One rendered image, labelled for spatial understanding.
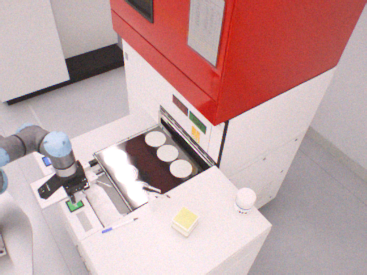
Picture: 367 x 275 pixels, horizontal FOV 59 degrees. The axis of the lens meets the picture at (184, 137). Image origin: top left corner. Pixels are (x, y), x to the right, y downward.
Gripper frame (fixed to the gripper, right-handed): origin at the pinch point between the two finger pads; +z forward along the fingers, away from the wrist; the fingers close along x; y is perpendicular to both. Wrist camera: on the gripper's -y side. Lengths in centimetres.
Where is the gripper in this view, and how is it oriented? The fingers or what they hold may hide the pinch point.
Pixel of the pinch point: (72, 203)
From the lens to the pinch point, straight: 134.4
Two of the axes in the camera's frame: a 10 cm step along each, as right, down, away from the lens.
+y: 8.1, -4.0, 4.3
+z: -0.5, 6.7, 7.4
